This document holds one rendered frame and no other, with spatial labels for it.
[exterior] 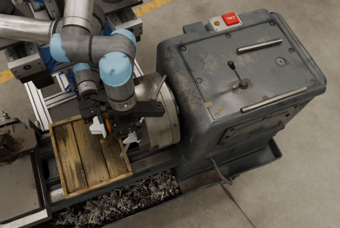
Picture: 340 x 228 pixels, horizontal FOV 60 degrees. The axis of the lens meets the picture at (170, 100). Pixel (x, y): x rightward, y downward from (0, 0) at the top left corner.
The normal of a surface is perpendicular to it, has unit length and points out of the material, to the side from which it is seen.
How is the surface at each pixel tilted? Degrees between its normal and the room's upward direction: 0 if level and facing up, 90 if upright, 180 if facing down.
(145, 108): 30
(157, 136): 61
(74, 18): 15
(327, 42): 0
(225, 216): 0
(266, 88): 0
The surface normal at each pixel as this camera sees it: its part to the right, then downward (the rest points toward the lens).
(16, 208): 0.07, -0.46
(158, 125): 0.30, 0.27
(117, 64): -0.03, -0.64
